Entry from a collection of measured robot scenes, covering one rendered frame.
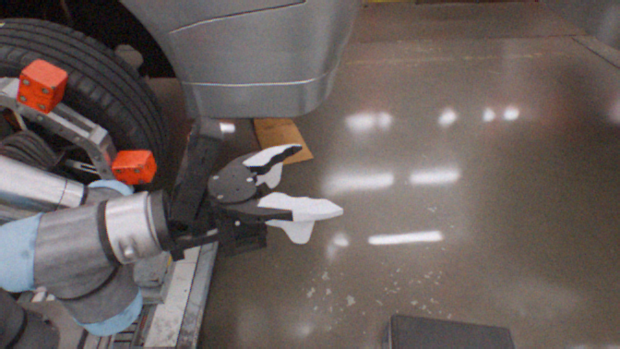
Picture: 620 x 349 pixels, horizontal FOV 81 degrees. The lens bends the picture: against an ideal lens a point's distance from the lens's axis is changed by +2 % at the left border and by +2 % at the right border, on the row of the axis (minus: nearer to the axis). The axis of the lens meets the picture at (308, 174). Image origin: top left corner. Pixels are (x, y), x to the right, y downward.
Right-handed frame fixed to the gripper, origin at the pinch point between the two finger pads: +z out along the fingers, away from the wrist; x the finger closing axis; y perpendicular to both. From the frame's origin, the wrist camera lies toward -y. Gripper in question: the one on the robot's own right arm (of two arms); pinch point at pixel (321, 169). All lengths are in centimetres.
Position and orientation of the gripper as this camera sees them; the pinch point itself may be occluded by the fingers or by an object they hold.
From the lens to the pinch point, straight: 45.1
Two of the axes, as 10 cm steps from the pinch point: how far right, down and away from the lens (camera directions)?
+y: 0.4, 8.2, 5.7
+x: 3.2, 5.3, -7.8
